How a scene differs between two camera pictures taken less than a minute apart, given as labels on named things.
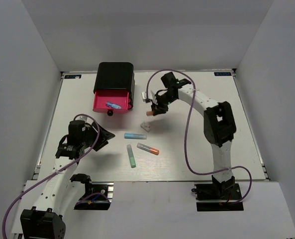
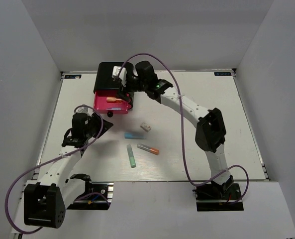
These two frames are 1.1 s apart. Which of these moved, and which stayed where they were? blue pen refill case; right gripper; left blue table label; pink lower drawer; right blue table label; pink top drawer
Moved: blue pen refill case; right gripper
Stayed: left blue table label; right blue table label; pink lower drawer; pink top drawer
